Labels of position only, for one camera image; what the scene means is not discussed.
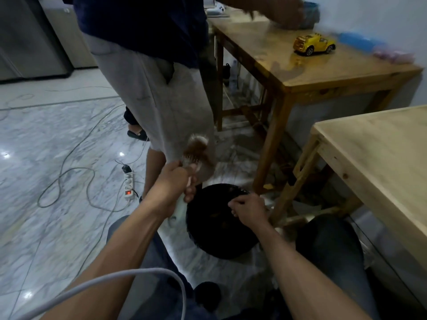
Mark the person's right hand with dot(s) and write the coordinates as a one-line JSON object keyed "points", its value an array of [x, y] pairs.
{"points": [[252, 211]]}

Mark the person's left hand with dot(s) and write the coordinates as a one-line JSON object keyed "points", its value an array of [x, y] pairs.
{"points": [[168, 188]]}

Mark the person's left fingers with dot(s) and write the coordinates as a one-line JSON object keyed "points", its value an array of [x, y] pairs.
{"points": [[190, 189]]}

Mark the person's right fingers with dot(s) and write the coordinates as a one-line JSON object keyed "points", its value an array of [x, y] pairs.
{"points": [[236, 206]]}

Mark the white hairbrush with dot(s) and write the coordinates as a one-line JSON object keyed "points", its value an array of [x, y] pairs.
{"points": [[180, 209]]}

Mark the black trash bin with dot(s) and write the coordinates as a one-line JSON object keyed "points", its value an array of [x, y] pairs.
{"points": [[213, 226]]}

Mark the person's right forearm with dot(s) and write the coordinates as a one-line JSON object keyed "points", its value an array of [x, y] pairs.
{"points": [[300, 279]]}

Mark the person's left forearm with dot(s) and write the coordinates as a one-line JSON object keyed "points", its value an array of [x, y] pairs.
{"points": [[113, 263]]}

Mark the brown hair clump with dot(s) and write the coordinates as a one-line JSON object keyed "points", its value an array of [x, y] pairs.
{"points": [[197, 144]]}

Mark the white power strip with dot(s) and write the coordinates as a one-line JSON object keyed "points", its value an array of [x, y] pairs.
{"points": [[129, 186]]}

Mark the black plug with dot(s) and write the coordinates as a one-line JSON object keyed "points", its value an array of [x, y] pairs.
{"points": [[126, 169]]}

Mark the person's left leg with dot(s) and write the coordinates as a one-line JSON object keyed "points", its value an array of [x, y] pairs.
{"points": [[160, 263]]}

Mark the person's leg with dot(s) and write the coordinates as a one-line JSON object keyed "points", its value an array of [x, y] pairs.
{"points": [[160, 263], [333, 249]]}

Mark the person's right leg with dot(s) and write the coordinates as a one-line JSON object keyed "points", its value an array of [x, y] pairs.
{"points": [[333, 249]]}

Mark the brown wooden table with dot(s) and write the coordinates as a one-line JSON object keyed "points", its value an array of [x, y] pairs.
{"points": [[300, 69]]}

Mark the light wooden table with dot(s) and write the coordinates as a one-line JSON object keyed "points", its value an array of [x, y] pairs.
{"points": [[383, 153]]}

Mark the yellow toy car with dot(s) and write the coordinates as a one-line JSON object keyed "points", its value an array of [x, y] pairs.
{"points": [[313, 43]]}

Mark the beige cabinet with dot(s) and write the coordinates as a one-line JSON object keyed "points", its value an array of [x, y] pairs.
{"points": [[71, 33]]}

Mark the blue container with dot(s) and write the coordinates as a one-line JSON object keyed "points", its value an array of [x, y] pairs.
{"points": [[311, 14]]}

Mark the blue cloth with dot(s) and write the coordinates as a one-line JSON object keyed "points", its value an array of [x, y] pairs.
{"points": [[360, 41]]}

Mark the pink cloth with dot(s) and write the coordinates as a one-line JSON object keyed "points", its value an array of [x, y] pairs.
{"points": [[395, 57]]}

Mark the grey refrigerator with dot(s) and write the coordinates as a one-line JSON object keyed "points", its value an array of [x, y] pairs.
{"points": [[30, 36]]}

